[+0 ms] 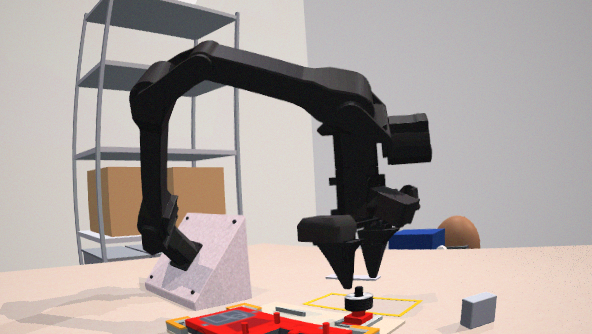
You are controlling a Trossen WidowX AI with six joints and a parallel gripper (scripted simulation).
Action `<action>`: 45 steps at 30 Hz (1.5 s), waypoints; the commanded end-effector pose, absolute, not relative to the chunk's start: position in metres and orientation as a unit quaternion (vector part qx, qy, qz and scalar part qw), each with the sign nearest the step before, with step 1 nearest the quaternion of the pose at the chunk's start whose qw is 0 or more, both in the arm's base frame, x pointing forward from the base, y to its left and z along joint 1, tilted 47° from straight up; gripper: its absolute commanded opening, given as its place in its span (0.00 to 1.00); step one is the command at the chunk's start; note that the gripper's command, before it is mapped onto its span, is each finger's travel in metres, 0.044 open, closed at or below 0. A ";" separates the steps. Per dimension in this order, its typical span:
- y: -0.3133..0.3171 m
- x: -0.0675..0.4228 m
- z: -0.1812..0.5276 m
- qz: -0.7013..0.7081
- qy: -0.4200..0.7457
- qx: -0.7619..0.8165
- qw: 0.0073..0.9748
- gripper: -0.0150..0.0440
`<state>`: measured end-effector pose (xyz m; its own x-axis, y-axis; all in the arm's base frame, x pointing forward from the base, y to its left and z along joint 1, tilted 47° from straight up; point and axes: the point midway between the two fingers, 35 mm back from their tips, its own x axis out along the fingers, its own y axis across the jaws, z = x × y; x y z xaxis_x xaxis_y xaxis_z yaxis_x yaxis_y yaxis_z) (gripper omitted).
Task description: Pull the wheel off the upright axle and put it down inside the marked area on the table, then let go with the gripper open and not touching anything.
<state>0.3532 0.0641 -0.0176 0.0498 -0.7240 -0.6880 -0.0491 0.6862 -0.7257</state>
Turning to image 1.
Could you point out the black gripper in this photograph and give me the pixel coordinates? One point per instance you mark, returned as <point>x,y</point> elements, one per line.
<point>335,234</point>

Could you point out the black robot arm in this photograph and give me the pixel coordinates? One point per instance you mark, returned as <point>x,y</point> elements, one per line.
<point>340,99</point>

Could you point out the white wheel with black tyre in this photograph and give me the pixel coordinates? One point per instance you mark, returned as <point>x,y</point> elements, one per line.
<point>356,304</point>

